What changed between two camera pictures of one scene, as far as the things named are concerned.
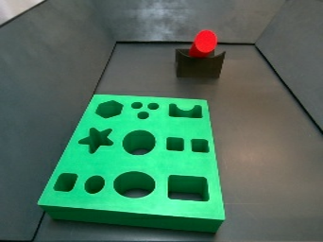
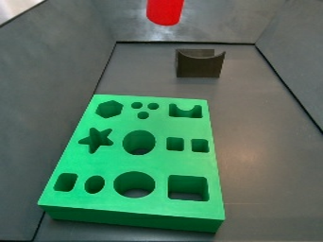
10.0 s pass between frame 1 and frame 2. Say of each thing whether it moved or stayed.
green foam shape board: stayed
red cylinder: moved
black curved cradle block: stayed
